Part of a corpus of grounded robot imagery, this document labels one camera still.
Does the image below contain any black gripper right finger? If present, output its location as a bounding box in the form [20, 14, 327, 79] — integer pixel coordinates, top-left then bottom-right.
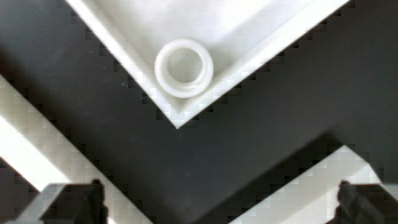
[326, 181, 398, 224]

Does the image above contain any white square tabletop with sockets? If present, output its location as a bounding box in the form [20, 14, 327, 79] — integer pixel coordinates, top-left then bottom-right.
[66, 0, 349, 126]

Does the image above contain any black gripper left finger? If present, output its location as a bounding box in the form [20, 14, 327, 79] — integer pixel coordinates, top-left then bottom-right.
[15, 179, 109, 224]

